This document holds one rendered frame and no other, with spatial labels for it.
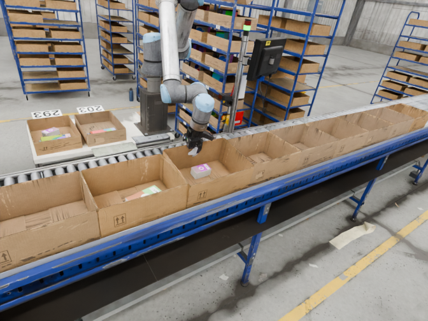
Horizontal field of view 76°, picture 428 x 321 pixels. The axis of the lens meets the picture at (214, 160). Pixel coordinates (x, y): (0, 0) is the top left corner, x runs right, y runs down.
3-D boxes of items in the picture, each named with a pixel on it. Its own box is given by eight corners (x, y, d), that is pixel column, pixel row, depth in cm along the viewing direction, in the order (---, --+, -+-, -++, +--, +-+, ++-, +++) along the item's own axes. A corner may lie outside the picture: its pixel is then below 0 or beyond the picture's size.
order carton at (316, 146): (299, 142, 214) (306, 122, 205) (331, 161, 194) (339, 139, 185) (262, 152, 193) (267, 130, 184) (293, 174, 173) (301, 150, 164)
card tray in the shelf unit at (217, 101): (200, 99, 316) (201, 90, 311) (221, 97, 333) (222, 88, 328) (221, 111, 289) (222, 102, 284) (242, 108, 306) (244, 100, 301)
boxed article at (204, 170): (190, 173, 154) (191, 167, 152) (204, 169, 160) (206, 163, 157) (195, 179, 151) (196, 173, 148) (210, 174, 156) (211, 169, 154)
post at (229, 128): (232, 137, 257) (249, 35, 211) (235, 139, 253) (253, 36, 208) (221, 139, 250) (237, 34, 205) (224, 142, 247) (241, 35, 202)
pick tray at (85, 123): (110, 121, 237) (109, 110, 232) (127, 140, 211) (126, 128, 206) (75, 126, 221) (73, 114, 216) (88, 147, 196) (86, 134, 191)
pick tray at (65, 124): (71, 126, 220) (69, 114, 215) (83, 148, 194) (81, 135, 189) (28, 132, 204) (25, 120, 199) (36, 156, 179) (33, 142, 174)
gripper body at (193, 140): (181, 141, 147) (186, 123, 139) (195, 138, 152) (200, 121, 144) (188, 150, 143) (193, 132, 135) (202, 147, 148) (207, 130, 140)
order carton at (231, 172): (218, 159, 171) (223, 137, 161) (247, 190, 153) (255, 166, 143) (160, 174, 150) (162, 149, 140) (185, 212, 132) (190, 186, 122)
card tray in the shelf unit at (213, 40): (206, 43, 286) (207, 33, 281) (229, 44, 302) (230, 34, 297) (228, 51, 258) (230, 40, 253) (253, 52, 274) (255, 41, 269)
